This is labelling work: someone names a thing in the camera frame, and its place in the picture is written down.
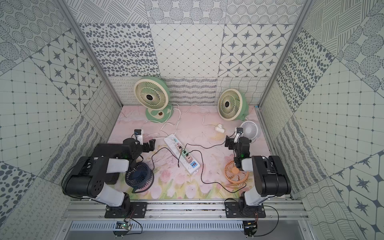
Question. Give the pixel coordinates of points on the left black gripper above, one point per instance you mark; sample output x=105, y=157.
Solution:
x=147, y=145

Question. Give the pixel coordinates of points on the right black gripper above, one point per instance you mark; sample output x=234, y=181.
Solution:
x=230, y=141

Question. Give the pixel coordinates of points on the pink USB charger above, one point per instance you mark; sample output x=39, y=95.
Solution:
x=179, y=146
x=189, y=158

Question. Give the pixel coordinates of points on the green USB charger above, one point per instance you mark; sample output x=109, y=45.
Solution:
x=184, y=153

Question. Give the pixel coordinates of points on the white power strip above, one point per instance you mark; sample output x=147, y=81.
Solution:
x=183, y=156

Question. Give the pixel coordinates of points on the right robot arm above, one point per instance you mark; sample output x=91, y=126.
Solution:
x=270, y=177

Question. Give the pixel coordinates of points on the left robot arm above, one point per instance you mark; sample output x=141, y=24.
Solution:
x=93, y=177

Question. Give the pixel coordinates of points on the small white fan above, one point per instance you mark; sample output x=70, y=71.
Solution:
x=250, y=130

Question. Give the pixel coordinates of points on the orange small fan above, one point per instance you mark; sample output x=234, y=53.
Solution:
x=234, y=175

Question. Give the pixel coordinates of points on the navy blue small fan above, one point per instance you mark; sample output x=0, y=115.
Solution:
x=140, y=178

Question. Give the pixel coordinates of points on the green cream desk fan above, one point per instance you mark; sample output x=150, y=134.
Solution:
x=232, y=105

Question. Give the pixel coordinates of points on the large green fan with base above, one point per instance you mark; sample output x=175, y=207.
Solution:
x=154, y=95

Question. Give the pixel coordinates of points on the white cylindrical adapter plug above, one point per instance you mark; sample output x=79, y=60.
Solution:
x=219, y=128

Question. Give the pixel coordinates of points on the floral pink table mat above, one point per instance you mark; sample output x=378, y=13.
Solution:
x=195, y=128

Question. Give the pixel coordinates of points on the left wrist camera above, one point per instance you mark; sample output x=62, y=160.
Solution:
x=138, y=134

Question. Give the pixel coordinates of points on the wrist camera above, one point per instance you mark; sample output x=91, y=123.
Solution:
x=138, y=134
x=238, y=134

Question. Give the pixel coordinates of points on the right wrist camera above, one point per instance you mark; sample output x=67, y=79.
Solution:
x=238, y=134

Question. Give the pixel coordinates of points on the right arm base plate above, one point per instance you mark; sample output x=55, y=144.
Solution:
x=244, y=210

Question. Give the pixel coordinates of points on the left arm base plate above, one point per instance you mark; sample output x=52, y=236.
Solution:
x=135, y=210

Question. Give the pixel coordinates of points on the aluminium mounting rail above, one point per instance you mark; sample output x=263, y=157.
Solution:
x=152, y=210

